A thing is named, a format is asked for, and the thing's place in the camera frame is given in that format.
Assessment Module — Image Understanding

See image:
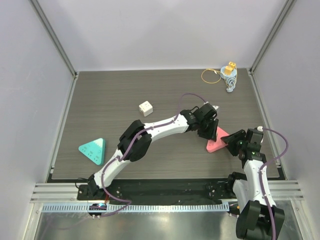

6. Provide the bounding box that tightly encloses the pink triangular power socket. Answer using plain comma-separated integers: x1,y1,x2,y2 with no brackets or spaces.
206,126,230,153

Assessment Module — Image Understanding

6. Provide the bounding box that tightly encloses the white cube plug adapter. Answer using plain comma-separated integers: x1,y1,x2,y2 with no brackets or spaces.
138,101,153,117

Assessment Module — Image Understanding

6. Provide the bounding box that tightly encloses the teal triangular power socket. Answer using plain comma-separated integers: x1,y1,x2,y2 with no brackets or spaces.
78,138,106,166

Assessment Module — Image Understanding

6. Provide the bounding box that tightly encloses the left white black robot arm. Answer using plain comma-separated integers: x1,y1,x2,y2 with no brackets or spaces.
87,102,219,200

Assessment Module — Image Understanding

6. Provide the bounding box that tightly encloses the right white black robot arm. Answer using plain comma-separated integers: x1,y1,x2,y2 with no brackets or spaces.
221,126,285,240

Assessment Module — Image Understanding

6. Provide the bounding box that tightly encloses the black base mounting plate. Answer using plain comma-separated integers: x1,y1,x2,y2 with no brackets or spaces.
76,177,256,201

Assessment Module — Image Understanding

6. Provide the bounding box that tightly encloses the yellow connector block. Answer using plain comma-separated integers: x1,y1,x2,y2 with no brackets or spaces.
224,61,236,75

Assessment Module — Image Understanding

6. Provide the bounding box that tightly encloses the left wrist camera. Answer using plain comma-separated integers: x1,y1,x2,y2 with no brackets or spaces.
203,101,220,112

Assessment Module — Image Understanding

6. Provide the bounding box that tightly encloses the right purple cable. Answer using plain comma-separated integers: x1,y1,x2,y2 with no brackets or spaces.
229,127,290,240

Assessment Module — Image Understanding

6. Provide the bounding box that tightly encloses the purple cable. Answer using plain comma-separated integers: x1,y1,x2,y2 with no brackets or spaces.
99,93,210,217
229,127,290,240

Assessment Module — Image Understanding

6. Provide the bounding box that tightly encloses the yellow thin cable loop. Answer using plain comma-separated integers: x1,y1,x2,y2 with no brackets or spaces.
201,68,223,84

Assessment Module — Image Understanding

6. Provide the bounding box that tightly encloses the light blue cable holder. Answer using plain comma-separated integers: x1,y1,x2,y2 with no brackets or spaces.
220,66,238,93

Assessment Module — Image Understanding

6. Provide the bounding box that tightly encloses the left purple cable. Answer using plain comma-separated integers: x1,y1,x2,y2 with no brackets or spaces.
99,93,210,217

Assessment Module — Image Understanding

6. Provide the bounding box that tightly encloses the slotted cable duct strip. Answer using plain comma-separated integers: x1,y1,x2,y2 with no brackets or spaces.
42,202,230,214

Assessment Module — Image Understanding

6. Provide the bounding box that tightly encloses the aluminium frame rail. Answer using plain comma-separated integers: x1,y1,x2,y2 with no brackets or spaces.
30,183,78,203

